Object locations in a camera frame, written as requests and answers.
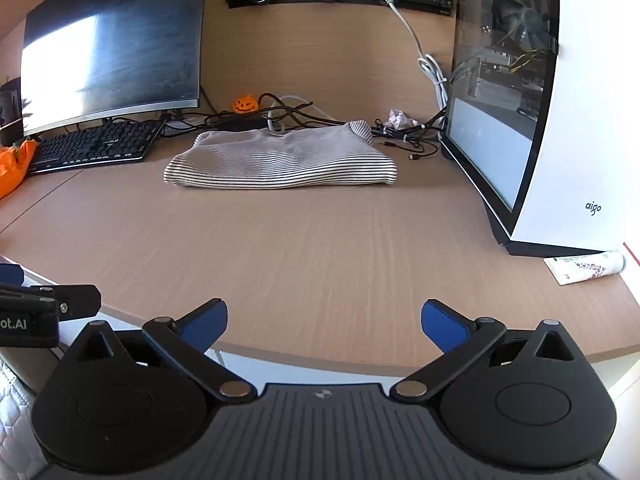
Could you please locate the crumpled tissue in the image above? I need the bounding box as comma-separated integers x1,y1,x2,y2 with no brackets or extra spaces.
387,108,419,130

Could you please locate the black computer monitor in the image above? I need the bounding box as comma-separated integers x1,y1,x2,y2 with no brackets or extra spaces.
20,0,210,137

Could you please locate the striped white garment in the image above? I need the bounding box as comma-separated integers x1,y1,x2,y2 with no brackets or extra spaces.
163,121,399,191

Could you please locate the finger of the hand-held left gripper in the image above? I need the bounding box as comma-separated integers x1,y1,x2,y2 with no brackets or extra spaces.
0,283,102,322
0,262,25,288

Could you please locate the black power adapter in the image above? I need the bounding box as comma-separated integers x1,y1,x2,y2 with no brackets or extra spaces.
215,115,271,131

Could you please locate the white quilted mattress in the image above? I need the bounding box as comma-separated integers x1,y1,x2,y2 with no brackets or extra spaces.
0,350,51,480

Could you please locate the white power cable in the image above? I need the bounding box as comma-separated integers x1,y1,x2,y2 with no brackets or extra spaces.
379,0,450,133

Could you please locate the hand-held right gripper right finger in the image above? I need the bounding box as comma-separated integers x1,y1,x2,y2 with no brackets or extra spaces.
390,299,577,404

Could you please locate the white cream tube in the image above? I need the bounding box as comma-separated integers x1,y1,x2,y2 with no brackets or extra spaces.
543,251,626,286

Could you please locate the black keyboard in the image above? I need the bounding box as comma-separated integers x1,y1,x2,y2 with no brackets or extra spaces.
27,119,166,175

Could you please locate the grey cable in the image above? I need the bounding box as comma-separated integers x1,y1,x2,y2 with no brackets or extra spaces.
265,96,347,137

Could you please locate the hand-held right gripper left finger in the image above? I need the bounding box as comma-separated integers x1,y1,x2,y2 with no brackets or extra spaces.
66,298,256,404

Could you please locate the bundle of black cables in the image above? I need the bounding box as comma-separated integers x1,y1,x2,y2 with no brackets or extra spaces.
165,91,449,164

